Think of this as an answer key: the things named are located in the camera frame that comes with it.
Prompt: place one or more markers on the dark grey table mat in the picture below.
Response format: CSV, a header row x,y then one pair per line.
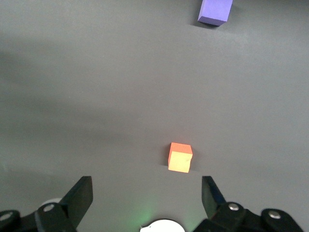
x,y
96,96

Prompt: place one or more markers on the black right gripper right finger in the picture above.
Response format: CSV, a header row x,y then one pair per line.
x,y
217,205

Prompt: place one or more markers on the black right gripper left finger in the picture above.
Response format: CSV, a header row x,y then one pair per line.
x,y
77,200

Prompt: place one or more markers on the orange foam block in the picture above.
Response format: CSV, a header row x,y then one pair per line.
x,y
179,159

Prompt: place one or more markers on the purple foam block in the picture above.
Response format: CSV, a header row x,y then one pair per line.
x,y
214,10

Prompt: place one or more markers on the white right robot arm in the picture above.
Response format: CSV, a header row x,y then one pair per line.
x,y
161,226

